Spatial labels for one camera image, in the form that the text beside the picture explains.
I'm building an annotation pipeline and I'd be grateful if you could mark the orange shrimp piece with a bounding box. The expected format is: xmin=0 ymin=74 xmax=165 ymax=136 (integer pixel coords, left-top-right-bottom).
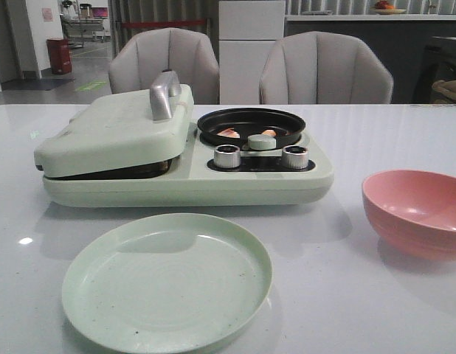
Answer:
xmin=217 ymin=128 xmax=240 ymax=139
xmin=262 ymin=129 xmax=277 ymax=137

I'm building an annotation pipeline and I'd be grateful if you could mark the mint green hinged lid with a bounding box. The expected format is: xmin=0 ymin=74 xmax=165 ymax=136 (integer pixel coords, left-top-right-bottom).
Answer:
xmin=34 ymin=72 xmax=194 ymax=181

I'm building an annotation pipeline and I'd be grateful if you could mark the pink plastic bowl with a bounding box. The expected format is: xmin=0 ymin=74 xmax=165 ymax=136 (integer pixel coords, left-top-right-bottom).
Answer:
xmin=362 ymin=170 xmax=456 ymax=261

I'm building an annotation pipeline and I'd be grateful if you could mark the mint green breakfast maker base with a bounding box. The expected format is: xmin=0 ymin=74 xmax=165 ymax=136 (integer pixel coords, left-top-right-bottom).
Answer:
xmin=43 ymin=122 xmax=334 ymax=207

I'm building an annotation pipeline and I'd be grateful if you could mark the left silver control knob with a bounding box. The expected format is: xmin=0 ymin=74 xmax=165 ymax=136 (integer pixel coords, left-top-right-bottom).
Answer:
xmin=213 ymin=145 xmax=241 ymax=169

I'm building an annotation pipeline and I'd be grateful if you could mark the silver control knob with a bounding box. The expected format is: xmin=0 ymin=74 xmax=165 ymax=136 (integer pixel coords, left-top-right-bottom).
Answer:
xmin=281 ymin=145 xmax=309 ymax=170
xmin=213 ymin=145 xmax=241 ymax=169

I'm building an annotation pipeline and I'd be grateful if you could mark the black round frying pan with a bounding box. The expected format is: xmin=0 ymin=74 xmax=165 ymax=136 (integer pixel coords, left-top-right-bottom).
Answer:
xmin=197 ymin=107 xmax=305 ymax=149

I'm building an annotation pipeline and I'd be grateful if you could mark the right silver control knob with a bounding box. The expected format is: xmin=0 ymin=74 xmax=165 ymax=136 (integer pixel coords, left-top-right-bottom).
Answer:
xmin=281 ymin=145 xmax=309 ymax=170

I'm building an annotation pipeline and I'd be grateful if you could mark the mint green round plate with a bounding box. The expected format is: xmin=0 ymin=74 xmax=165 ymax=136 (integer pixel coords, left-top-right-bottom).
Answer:
xmin=62 ymin=213 xmax=272 ymax=353

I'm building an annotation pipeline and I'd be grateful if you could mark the right beige upholstered chair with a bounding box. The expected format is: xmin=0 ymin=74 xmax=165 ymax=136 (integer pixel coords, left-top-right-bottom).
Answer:
xmin=259 ymin=31 xmax=393 ymax=105

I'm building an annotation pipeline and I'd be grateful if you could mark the beige upholstered chair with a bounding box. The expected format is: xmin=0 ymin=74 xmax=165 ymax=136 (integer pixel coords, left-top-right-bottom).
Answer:
xmin=108 ymin=28 xmax=220 ymax=105
xmin=259 ymin=31 xmax=393 ymax=105

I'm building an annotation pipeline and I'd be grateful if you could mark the left beige upholstered chair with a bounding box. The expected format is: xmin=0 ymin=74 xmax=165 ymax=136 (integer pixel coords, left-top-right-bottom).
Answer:
xmin=108 ymin=28 xmax=220 ymax=105

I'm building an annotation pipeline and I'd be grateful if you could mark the white cabinet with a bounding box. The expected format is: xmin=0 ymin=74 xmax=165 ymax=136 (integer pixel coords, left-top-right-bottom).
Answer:
xmin=218 ymin=1 xmax=286 ymax=105

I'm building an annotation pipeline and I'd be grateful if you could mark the red barrier tape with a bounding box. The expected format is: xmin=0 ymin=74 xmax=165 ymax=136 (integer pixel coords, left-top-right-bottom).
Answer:
xmin=120 ymin=18 xmax=208 ymax=29

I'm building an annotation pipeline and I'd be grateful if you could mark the red bin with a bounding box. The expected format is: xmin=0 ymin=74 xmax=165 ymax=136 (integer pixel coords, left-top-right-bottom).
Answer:
xmin=46 ymin=38 xmax=72 ymax=74

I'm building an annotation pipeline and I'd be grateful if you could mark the grey counter with white top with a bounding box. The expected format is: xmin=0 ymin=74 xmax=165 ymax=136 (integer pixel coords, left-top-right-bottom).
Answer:
xmin=285 ymin=15 xmax=456 ymax=103

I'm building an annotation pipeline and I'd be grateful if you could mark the fruit plate on counter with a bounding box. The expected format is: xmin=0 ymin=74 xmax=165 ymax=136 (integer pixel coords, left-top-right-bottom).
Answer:
xmin=371 ymin=0 xmax=406 ymax=15

